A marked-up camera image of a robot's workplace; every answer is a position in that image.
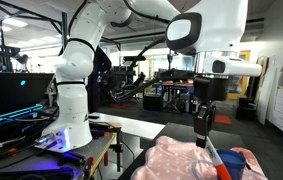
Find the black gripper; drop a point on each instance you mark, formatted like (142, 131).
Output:
(211, 88)

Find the black cube case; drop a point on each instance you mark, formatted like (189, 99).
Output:
(152, 102)

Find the white table top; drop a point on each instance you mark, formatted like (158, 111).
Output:
(127, 125)

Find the black table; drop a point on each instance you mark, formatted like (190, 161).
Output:
(181, 130)

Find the pink polka dot apron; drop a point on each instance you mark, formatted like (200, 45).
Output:
(171, 160)

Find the boards leaning on wall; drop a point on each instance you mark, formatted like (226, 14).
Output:
(264, 86)

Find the black camera on stand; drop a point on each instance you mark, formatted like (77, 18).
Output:
(134, 58)

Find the black studio light rig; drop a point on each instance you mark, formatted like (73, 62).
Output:
(2, 55)

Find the black office chair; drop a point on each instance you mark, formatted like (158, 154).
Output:
(136, 88)

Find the white marker with orange barrel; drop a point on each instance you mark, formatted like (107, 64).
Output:
(216, 158)

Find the black computer monitor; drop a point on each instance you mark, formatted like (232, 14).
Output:
(11, 91)

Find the orange floor mat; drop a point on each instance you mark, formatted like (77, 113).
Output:
(223, 119)

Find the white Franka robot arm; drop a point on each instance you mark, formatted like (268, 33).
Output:
(76, 100)

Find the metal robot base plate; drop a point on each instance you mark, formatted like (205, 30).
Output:
(97, 143)

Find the black frame pole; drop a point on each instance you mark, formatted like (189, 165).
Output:
(64, 31)

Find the orange background table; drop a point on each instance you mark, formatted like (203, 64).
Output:
(177, 84)

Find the black floor crate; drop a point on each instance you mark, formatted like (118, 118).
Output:
(246, 111)

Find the cyan LED strip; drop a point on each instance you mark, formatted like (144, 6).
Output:
(11, 115)

